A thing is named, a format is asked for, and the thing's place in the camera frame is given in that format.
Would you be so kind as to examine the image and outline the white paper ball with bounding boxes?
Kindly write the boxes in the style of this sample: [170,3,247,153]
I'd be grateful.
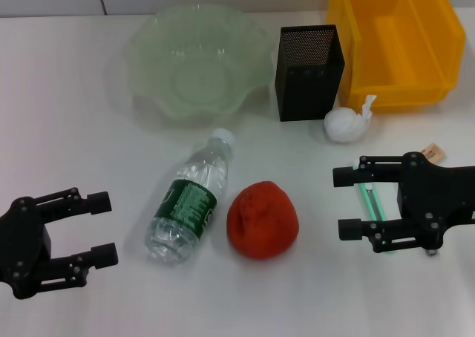
[324,94,378,144]

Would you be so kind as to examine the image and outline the small tan wooden block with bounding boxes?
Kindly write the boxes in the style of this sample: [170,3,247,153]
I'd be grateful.
[421,143,446,164]

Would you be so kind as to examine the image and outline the red-orange fruit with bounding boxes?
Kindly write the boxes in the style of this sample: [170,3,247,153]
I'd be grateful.
[226,180,300,259]

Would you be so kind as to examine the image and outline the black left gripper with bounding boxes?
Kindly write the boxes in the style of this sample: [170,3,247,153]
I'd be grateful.
[0,187,119,300]

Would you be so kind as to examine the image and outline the green utility knife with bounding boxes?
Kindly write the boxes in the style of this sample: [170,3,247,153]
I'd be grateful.
[352,157,400,257]

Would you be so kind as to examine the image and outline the clear green-label water bottle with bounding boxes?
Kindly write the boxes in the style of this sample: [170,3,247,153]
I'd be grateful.
[143,128,237,266]

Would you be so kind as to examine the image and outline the black mesh pen holder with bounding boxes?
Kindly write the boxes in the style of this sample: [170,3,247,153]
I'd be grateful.
[274,24,346,122]

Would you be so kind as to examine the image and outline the yellow plastic storage bin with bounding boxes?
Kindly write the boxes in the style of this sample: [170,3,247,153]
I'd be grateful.
[325,0,467,111]

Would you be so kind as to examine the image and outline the green glass fruit bowl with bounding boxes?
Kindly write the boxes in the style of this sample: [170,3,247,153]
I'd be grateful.
[125,3,272,125]

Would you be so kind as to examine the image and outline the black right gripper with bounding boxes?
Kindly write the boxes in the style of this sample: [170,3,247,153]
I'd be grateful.
[332,151,475,254]

